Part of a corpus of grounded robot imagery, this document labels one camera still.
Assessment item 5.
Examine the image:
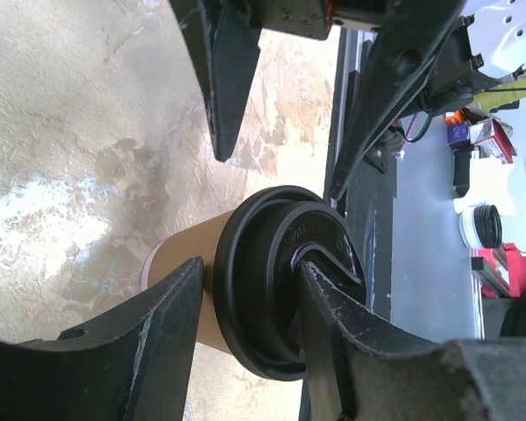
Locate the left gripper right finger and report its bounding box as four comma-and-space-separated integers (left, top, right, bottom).
300, 261, 526, 420

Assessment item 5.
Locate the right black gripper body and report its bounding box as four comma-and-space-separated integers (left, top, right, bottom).
245, 0, 388, 40

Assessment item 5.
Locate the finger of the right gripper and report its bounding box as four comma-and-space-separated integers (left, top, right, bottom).
331, 0, 465, 199
169, 0, 260, 161

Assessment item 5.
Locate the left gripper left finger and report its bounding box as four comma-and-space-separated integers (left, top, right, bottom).
0, 282, 200, 420

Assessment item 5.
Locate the brown paper coffee cup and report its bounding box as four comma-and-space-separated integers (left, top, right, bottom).
140, 210, 232, 354

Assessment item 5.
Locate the black coffee cup lid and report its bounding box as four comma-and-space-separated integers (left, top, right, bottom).
212, 185, 366, 382

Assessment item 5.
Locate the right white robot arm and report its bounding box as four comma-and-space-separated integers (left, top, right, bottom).
171, 1, 526, 198

